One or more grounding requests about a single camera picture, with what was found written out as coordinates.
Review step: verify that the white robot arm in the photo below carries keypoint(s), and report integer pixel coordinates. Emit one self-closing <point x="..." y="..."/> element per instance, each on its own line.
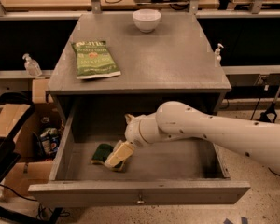
<point x="259" y="141"/>

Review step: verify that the snack packages in box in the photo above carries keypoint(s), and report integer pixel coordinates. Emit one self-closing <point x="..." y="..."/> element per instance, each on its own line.
<point x="48" y="140"/>

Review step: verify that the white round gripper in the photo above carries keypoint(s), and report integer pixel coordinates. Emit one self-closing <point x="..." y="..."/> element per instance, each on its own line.
<point x="132" y="132"/>

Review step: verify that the black chair frame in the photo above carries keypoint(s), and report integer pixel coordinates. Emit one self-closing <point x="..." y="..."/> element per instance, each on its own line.
<point x="8" y="156"/>

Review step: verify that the brown cardboard box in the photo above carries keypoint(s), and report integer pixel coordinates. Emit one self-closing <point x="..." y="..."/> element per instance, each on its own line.
<point x="44" y="107"/>

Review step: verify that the white ceramic bowl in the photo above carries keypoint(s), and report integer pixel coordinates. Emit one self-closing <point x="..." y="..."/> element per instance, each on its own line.
<point x="146" y="20"/>

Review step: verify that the green yellow sponge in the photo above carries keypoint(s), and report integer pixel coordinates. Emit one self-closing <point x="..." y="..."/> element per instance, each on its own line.
<point x="101" y="154"/>

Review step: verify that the black stand with cables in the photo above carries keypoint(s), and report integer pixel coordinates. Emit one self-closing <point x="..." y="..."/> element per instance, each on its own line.
<point x="270" y="115"/>

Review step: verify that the metal drawer knob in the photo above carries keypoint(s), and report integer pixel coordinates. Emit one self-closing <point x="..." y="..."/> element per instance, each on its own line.
<point x="140" y="199"/>

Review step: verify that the grey wooden cabinet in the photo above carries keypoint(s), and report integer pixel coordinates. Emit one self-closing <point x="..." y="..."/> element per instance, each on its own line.
<point x="175" y="58"/>

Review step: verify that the clear sanitizer pump bottle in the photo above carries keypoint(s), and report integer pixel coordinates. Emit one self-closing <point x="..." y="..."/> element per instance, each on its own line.
<point x="32" y="67"/>

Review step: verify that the grey open drawer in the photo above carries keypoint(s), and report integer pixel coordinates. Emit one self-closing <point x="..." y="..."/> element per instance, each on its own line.
<point x="183" y="172"/>

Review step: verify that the green chip bag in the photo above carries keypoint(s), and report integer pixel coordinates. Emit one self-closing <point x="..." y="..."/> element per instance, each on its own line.
<point x="94" y="60"/>

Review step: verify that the small white pump bottle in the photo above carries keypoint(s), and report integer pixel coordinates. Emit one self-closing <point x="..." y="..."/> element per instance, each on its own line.
<point x="218" y="52"/>

